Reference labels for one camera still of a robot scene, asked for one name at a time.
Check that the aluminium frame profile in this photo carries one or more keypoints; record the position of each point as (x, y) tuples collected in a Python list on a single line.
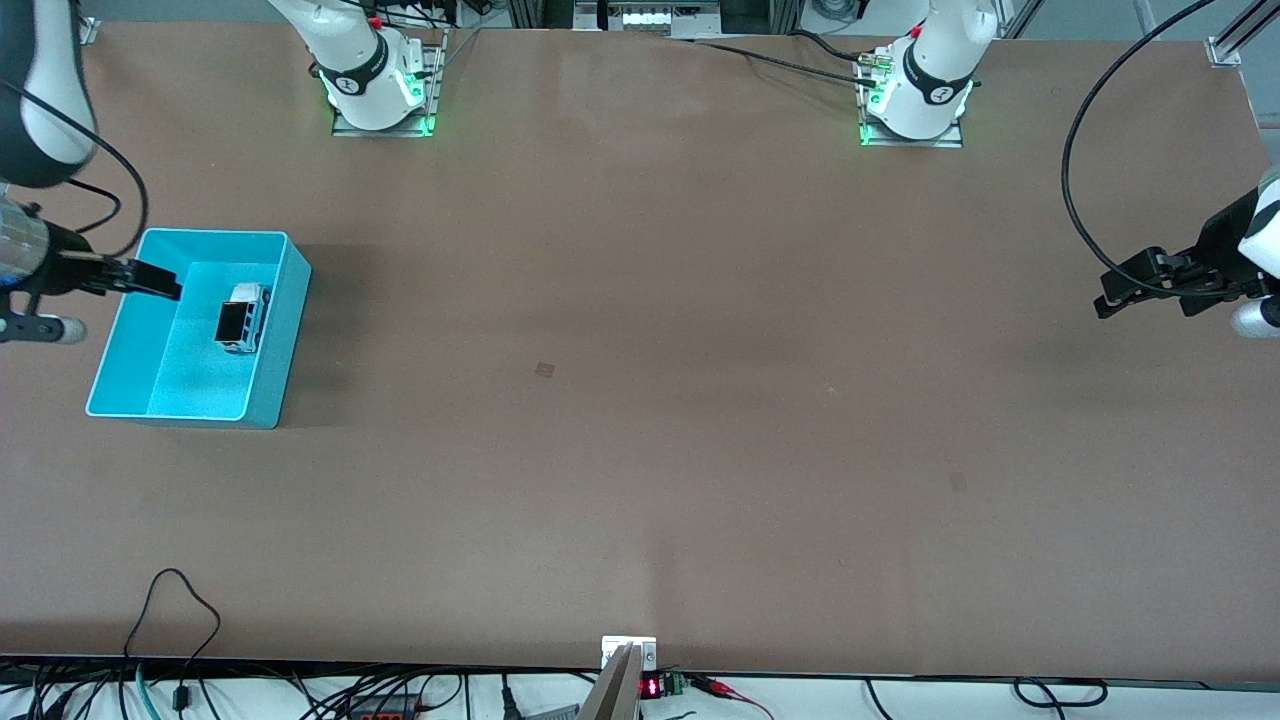
[(88, 30), (1225, 50)]

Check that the red clip lead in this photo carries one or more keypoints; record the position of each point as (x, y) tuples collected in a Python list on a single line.
[(722, 686)]

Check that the red LED display module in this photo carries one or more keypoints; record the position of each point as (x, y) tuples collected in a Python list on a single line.
[(652, 687)]

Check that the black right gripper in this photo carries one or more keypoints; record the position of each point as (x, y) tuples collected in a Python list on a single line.
[(62, 257)]

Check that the white jeep toy black roof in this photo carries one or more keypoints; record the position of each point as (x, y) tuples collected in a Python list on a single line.
[(240, 320)]

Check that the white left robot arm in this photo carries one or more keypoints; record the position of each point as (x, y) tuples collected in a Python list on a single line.
[(925, 70)]

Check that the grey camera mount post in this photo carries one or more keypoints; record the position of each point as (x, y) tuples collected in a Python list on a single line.
[(612, 695)]

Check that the teal plastic bin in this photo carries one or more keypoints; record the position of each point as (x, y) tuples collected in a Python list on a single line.
[(200, 390)]

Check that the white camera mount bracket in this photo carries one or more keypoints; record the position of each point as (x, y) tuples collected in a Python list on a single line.
[(645, 650)]

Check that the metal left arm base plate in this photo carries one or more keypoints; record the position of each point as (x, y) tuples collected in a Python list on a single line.
[(945, 141)]

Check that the metal control device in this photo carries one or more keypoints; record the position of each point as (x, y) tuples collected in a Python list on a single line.
[(650, 18)]

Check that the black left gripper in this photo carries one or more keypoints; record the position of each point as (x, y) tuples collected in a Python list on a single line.
[(1214, 247)]

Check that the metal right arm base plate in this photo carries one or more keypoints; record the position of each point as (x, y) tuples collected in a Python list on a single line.
[(432, 95)]

